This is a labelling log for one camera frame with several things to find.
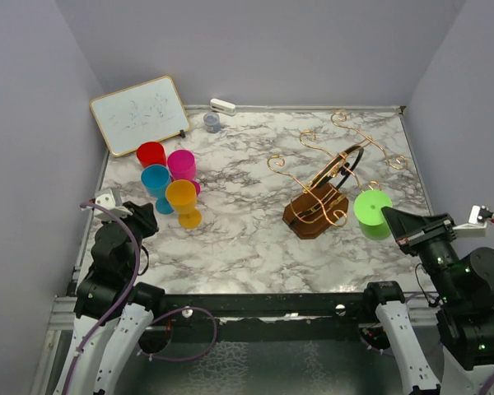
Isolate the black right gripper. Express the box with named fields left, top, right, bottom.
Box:
left=383, top=203, right=463, bottom=301

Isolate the blue plastic wine glass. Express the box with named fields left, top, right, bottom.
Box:
left=141, top=165, right=174, bottom=215

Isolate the yellow plastic wine glass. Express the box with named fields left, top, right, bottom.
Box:
left=165, top=179, right=202, bottom=230

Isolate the green plastic wine glass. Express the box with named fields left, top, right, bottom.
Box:
left=353, top=190, right=393, bottom=240

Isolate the red plastic wine glass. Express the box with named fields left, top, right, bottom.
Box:
left=136, top=142, right=167, bottom=169

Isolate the magenta plastic wine glass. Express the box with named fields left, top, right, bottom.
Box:
left=166, top=149, right=201, bottom=194

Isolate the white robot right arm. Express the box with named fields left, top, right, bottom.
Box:
left=361, top=206, right=494, bottom=394

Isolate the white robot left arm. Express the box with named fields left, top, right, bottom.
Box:
left=54, top=200, right=165, bottom=394

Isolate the gold framed whiteboard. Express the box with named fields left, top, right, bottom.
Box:
left=90, top=76, right=191, bottom=157

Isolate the small blue glass jar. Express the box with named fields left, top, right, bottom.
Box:
left=203, top=112, right=221, bottom=133

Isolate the white eraser block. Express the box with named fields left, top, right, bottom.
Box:
left=209, top=98, right=236, bottom=116

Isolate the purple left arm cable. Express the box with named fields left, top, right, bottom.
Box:
left=61, top=202, right=219, bottom=395

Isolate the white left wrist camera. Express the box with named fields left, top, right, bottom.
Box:
left=82, top=188, right=132, bottom=221

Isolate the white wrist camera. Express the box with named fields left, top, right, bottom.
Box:
left=453, top=205, right=494, bottom=238
left=82, top=188, right=132, bottom=221

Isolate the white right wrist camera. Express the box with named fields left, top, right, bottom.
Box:
left=453, top=205, right=494, bottom=238

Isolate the copper wire glass rack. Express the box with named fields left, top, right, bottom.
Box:
left=267, top=110, right=408, bottom=239

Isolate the black metal base frame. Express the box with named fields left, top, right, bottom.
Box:
left=68, top=267, right=462, bottom=345

